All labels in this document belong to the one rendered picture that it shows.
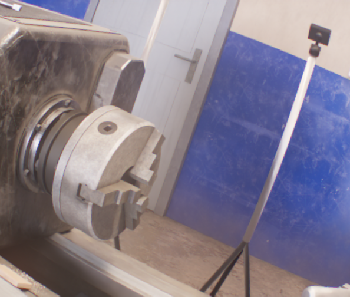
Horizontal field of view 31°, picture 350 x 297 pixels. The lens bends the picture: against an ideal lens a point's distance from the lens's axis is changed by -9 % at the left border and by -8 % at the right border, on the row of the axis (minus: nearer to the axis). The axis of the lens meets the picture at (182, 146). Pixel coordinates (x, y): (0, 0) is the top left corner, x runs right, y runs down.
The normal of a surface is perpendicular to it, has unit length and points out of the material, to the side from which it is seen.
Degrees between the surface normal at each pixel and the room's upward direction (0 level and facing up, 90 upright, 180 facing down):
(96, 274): 90
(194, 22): 90
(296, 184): 90
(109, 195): 90
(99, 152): 57
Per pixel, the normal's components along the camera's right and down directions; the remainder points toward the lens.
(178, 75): -0.41, 0.07
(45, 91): 0.85, 0.38
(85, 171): -0.32, -0.14
